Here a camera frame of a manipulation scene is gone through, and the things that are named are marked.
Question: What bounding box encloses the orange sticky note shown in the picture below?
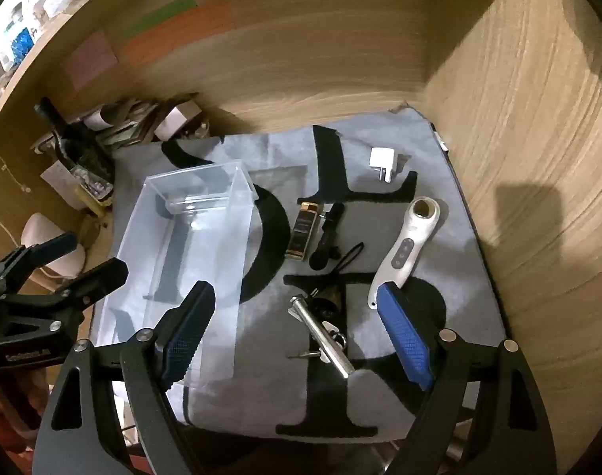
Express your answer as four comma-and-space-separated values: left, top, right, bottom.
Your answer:
123, 0, 235, 65

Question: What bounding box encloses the small white box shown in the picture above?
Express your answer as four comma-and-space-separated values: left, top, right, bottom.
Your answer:
155, 104, 203, 142

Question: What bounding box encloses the person's left hand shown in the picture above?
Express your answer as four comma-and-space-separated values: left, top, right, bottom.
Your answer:
0, 367, 50, 436

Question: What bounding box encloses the pink sticky note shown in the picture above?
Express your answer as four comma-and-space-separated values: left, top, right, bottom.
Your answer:
63, 30, 120, 91

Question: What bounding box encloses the white charger plug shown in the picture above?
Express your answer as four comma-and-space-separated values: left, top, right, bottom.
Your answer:
368, 147, 399, 184

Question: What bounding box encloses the clear plastic storage box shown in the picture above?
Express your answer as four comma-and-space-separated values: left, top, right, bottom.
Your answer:
90, 159, 259, 387

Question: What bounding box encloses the small black clip device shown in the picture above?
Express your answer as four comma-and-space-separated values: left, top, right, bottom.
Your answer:
308, 202, 346, 271

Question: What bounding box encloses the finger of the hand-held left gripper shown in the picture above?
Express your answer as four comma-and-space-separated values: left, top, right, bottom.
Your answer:
57, 256, 129, 308
0, 232, 80, 284

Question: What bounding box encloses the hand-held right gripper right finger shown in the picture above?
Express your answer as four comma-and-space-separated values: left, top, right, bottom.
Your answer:
374, 282, 559, 475

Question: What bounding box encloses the tray of small white items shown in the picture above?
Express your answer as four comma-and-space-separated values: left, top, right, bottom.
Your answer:
70, 158, 114, 205

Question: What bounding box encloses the green sticky note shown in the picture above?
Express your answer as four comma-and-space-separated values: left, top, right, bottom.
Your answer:
123, 0, 196, 38

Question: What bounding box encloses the grey mat with black letters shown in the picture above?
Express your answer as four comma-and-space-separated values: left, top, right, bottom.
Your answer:
90, 106, 509, 442

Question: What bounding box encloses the white paper note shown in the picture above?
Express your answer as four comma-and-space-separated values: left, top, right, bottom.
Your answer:
40, 163, 77, 209

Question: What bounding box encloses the white cable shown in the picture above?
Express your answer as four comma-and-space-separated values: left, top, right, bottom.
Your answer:
0, 207, 25, 251

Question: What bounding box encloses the black and gold lighter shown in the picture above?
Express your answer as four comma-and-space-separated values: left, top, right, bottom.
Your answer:
285, 201, 318, 262

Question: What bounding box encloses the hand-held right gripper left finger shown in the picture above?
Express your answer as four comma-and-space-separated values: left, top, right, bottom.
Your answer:
32, 281, 217, 475

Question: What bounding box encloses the silver metal tool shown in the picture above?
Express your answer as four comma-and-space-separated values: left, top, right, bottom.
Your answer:
287, 242, 366, 377

